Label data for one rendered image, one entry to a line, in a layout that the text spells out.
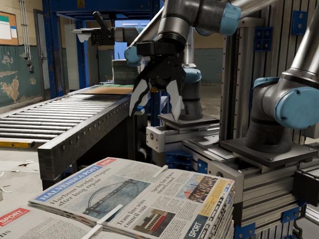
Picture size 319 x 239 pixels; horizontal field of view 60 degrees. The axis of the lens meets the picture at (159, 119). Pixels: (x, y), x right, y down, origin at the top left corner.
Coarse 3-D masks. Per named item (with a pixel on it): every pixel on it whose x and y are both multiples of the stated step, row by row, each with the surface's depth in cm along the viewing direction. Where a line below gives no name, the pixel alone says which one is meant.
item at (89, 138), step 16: (128, 96) 214; (112, 112) 165; (128, 112) 203; (80, 128) 122; (96, 128) 140; (112, 128) 166; (48, 144) 100; (64, 144) 106; (80, 144) 121; (48, 160) 97; (64, 160) 106; (48, 176) 98
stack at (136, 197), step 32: (128, 160) 78; (64, 192) 60; (96, 192) 60; (128, 192) 60; (160, 192) 60; (192, 192) 59; (224, 192) 60; (0, 224) 48; (32, 224) 48; (64, 224) 48; (96, 224) 49; (128, 224) 48; (160, 224) 48; (192, 224) 48; (224, 224) 57
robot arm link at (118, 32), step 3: (117, 27) 137; (120, 27) 137; (114, 30) 136; (117, 30) 136; (120, 30) 136; (114, 33) 136; (117, 33) 136; (120, 33) 136; (114, 36) 137; (117, 36) 136; (120, 36) 136; (114, 39) 138; (117, 39) 137; (120, 39) 137
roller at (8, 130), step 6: (0, 132) 120; (6, 132) 119; (12, 132) 119; (18, 132) 119; (24, 132) 118; (30, 132) 118; (36, 132) 118; (42, 132) 118; (48, 132) 117; (54, 132) 117; (60, 132) 117
